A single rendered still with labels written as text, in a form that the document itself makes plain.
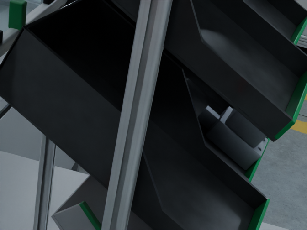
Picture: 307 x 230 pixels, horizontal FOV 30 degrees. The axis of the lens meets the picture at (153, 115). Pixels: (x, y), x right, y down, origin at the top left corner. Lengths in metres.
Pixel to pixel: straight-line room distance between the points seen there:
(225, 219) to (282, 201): 2.20
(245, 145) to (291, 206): 2.11
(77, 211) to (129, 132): 0.13
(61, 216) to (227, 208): 0.17
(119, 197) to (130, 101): 0.09
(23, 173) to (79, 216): 0.62
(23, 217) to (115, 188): 0.61
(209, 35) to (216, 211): 0.19
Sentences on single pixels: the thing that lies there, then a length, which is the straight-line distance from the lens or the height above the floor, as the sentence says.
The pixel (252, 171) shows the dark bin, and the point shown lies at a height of 1.21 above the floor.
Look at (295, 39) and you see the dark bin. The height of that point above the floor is 1.37.
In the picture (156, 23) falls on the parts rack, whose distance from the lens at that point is 0.40.
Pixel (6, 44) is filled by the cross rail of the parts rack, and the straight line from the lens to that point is 0.61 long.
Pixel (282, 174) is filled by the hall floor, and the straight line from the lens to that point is 2.98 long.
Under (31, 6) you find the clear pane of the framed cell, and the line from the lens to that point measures 1.81.
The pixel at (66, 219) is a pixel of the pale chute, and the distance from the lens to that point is 0.57.
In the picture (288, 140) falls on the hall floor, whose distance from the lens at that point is 3.29.
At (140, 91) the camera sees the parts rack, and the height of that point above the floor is 1.36.
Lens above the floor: 1.56
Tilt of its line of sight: 29 degrees down
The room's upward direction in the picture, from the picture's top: 12 degrees clockwise
